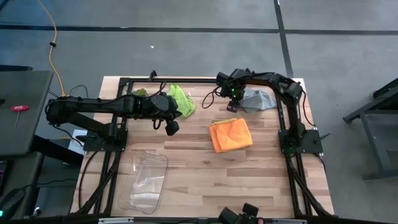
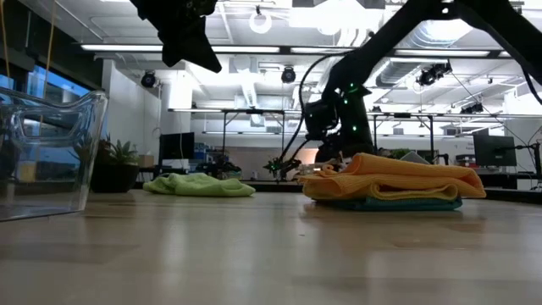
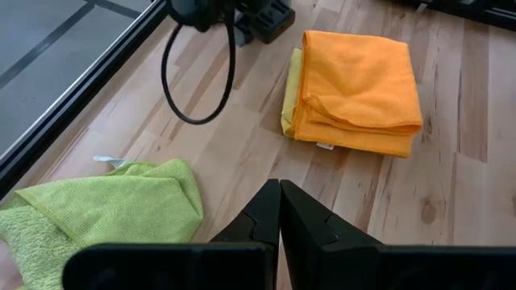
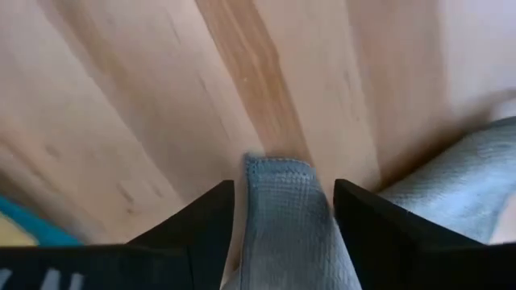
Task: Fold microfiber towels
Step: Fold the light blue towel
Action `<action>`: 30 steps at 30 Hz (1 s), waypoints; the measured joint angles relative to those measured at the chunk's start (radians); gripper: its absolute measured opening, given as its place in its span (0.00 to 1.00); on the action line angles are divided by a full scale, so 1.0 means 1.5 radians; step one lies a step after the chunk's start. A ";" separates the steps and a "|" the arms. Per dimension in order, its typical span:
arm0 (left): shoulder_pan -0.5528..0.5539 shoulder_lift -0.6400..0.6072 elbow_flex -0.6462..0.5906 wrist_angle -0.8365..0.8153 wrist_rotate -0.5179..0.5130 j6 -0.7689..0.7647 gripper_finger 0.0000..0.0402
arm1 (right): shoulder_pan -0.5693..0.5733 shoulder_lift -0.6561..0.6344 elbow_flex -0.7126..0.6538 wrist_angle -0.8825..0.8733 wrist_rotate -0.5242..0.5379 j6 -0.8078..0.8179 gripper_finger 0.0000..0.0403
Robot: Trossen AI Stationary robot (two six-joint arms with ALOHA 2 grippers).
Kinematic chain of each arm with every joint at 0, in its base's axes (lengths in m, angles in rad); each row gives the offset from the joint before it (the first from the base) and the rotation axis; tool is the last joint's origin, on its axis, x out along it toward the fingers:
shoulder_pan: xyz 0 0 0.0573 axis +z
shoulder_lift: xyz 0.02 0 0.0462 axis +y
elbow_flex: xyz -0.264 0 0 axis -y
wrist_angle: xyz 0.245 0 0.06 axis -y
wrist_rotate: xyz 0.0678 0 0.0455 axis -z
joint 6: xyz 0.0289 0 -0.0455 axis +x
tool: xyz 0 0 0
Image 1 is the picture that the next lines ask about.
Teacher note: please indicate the black table-level camera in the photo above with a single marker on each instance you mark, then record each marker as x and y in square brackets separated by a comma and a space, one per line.
[236, 216]

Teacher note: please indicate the clear plastic bin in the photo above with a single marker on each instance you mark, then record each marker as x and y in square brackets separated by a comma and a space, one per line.
[146, 183]

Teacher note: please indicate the lime green microfiber towel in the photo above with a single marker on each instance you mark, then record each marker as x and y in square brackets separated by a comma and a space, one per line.
[182, 99]

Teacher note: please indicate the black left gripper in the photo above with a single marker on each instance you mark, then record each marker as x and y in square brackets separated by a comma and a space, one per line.
[155, 107]

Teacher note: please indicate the black computer mouse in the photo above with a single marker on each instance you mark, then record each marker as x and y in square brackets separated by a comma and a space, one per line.
[12, 200]

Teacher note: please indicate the succulent in dark pot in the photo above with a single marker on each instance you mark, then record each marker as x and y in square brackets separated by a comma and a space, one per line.
[140, 92]

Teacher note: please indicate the dark metal side table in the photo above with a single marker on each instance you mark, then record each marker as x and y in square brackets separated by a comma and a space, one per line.
[374, 146]

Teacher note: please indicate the dark grey desk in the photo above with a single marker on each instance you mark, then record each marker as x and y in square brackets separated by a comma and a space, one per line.
[25, 124]

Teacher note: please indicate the grey microfiber towel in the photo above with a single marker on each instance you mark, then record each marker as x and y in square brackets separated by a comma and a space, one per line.
[258, 101]

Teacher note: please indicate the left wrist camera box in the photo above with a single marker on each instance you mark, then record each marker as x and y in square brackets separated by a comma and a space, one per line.
[172, 128]

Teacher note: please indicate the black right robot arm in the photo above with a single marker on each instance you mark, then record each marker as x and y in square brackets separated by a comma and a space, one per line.
[292, 118]

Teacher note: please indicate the orange microfiber towel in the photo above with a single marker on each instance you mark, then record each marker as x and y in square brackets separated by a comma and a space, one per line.
[231, 137]

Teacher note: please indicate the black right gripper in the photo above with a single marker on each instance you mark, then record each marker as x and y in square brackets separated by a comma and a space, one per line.
[233, 85]

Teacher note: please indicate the black aluminium table frame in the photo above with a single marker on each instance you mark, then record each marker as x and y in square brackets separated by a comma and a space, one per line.
[186, 80]

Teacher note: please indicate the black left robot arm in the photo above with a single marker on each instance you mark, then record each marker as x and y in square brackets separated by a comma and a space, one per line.
[93, 105]

